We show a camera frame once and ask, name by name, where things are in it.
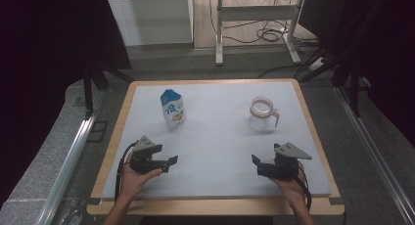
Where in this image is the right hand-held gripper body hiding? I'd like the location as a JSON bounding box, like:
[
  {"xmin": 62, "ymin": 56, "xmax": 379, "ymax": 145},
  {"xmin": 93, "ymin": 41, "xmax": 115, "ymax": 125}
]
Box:
[{"xmin": 270, "ymin": 142, "xmax": 313, "ymax": 181}]

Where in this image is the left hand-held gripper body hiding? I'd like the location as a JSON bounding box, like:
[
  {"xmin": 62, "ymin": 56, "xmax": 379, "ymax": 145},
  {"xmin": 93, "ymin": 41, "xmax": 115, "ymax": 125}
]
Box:
[{"xmin": 130, "ymin": 135, "xmax": 159, "ymax": 174}]

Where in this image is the blue and white milk carton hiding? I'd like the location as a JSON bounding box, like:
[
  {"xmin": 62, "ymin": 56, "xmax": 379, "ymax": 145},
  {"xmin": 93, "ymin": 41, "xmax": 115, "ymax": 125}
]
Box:
[{"xmin": 160, "ymin": 88, "xmax": 187, "ymax": 132}]

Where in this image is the person's right hand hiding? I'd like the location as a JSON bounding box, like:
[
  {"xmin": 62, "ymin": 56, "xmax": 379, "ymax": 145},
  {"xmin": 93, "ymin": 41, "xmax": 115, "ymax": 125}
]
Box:
[{"xmin": 271, "ymin": 160, "xmax": 309, "ymax": 204}]

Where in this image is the person's left hand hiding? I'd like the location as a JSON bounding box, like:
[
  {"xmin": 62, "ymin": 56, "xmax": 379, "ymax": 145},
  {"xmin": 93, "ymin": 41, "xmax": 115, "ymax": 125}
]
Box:
[{"xmin": 119, "ymin": 155, "xmax": 163, "ymax": 200}]

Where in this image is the light wooden table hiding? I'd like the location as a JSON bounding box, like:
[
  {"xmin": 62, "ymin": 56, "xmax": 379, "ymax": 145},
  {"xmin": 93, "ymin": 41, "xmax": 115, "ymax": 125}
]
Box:
[{"xmin": 86, "ymin": 77, "xmax": 346, "ymax": 217}]

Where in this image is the black square floor plate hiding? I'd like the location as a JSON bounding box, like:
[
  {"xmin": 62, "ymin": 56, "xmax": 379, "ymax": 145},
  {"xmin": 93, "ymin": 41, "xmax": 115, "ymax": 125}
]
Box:
[{"xmin": 87, "ymin": 120, "xmax": 110, "ymax": 144}]

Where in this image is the pale grey table mat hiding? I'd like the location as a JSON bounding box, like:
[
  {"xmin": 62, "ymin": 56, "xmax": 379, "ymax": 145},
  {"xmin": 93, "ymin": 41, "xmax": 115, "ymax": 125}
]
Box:
[{"xmin": 101, "ymin": 81, "xmax": 333, "ymax": 200}]

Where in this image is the black tripod stand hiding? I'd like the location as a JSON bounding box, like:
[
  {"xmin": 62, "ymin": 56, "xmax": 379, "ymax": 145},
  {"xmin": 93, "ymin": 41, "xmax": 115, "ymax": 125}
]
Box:
[{"xmin": 82, "ymin": 63, "xmax": 135, "ymax": 116}]

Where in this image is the white power strip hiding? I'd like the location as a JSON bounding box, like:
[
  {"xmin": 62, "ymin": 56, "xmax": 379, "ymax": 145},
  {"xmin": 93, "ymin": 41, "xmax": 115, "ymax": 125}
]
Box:
[{"xmin": 307, "ymin": 57, "xmax": 326, "ymax": 72}]

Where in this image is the black metal stand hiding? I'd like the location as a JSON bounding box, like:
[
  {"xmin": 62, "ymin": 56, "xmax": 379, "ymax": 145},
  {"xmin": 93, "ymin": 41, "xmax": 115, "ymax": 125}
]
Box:
[{"xmin": 293, "ymin": 45, "xmax": 363, "ymax": 118}]

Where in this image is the white board panel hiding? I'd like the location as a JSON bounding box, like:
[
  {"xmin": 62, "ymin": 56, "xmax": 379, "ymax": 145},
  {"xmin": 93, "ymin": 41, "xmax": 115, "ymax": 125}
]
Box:
[{"xmin": 108, "ymin": 0, "xmax": 194, "ymax": 47}]

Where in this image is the dark curtain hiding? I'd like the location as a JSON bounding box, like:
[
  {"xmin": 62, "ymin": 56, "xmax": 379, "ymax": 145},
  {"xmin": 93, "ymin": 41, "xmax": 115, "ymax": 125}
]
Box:
[
  {"xmin": 0, "ymin": 0, "xmax": 133, "ymax": 206},
  {"xmin": 298, "ymin": 0, "xmax": 415, "ymax": 148}
]

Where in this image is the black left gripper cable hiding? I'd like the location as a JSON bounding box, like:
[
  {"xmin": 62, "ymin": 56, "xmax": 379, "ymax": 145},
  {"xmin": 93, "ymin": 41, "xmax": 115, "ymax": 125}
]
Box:
[{"xmin": 114, "ymin": 140, "xmax": 140, "ymax": 203}]

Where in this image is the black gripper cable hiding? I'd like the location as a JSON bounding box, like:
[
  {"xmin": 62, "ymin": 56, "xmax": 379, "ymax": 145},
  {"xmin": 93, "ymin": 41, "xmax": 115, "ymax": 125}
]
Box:
[
  {"xmin": 295, "ymin": 172, "xmax": 312, "ymax": 210},
  {"xmin": 114, "ymin": 140, "xmax": 140, "ymax": 203}
]

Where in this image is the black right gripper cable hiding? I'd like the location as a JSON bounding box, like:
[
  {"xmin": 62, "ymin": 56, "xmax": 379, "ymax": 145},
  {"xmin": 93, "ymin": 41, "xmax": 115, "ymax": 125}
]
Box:
[{"xmin": 295, "ymin": 172, "xmax": 312, "ymax": 210}]

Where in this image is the aluminium floor rail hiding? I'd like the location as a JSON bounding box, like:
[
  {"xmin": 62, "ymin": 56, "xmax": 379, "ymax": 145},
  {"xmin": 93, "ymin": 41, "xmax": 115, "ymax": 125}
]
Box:
[
  {"xmin": 336, "ymin": 86, "xmax": 415, "ymax": 224},
  {"xmin": 35, "ymin": 87, "xmax": 109, "ymax": 225}
]

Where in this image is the long black floor cable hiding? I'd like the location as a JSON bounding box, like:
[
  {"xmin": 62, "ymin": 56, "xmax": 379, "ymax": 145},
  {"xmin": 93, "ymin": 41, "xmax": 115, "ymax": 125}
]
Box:
[{"xmin": 256, "ymin": 65, "xmax": 302, "ymax": 80}]

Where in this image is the tangle of black floor cables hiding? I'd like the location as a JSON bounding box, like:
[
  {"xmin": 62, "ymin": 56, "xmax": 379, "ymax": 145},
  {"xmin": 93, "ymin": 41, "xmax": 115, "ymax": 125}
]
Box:
[{"xmin": 208, "ymin": 0, "xmax": 319, "ymax": 46}]

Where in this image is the white metal desk frame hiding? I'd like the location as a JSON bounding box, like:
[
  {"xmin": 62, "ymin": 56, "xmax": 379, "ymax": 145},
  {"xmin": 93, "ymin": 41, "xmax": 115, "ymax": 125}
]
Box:
[{"xmin": 214, "ymin": 0, "xmax": 307, "ymax": 67}]

